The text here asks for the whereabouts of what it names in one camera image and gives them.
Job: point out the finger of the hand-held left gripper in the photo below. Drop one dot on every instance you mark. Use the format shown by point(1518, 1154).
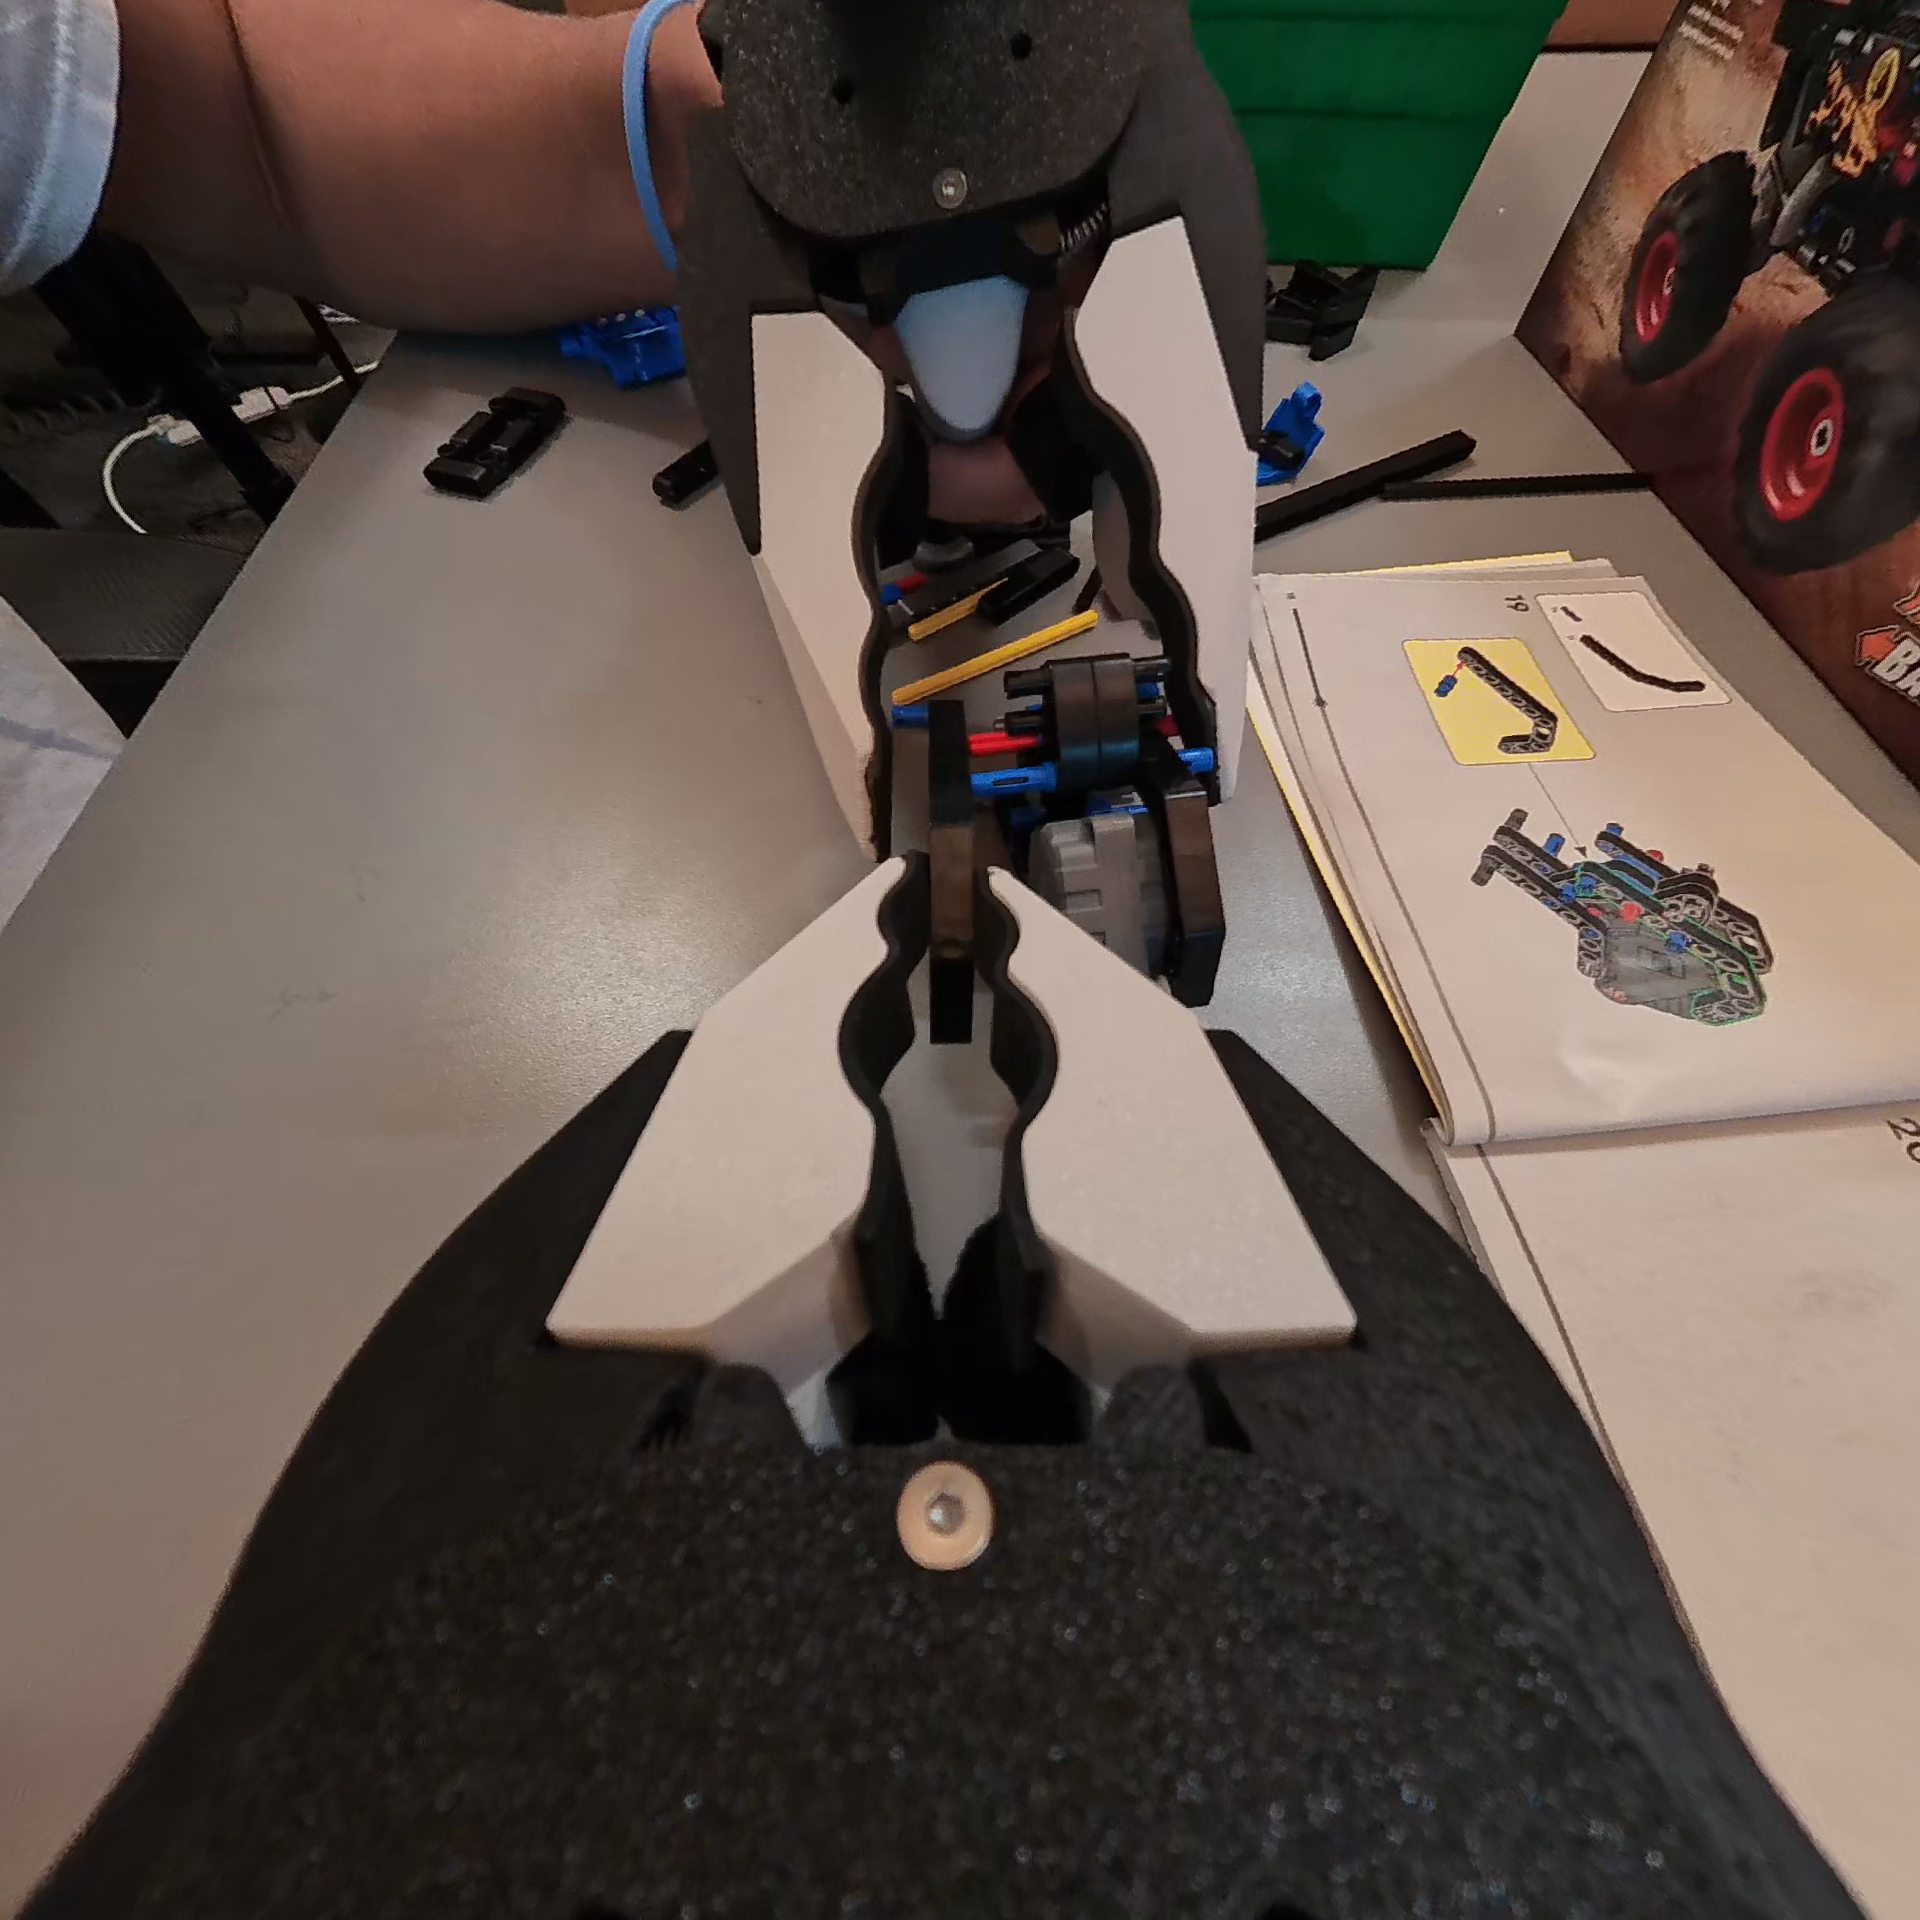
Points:
point(804, 494)
point(1201, 494)

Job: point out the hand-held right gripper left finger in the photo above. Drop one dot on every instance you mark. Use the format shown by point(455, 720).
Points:
point(721, 1200)

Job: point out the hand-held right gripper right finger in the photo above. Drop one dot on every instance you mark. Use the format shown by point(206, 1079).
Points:
point(1186, 1200)

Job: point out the lego motor chassis assembly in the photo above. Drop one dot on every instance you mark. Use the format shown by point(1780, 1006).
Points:
point(1109, 886)

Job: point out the black bent lego beam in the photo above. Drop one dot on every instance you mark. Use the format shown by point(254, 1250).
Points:
point(949, 902)

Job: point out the person's left forearm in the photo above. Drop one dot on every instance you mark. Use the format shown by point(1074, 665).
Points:
point(422, 166)

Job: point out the blue lego panel piece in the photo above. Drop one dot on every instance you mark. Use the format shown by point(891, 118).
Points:
point(1293, 429)

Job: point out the long black lego beam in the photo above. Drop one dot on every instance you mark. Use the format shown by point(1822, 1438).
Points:
point(1382, 480)

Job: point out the pile of assorted lego beams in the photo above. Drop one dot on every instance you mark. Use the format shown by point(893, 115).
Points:
point(1319, 315)

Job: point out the long yellow lego axle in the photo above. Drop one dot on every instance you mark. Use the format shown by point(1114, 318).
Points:
point(997, 657)

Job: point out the black lego connector block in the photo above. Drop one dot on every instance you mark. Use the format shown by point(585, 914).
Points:
point(494, 441)

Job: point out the thin black lego axle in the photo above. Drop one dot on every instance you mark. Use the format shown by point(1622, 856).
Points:
point(1531, 485)

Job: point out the lego instruction booklet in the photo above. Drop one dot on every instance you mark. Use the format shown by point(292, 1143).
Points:
point(1652, 1049)

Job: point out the lego set box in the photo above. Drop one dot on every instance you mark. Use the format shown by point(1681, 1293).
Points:
point(1724, 375)

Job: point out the person's left hand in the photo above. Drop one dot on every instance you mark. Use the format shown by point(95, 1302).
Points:
point(997, 480)

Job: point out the blue wristband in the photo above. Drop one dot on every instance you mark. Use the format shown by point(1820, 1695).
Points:
point(649, 195)

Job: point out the green plastic bin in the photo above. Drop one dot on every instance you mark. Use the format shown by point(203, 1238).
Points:
point(1382, 136)

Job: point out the person's white shirt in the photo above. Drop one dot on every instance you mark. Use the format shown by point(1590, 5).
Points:
point(45, 136)

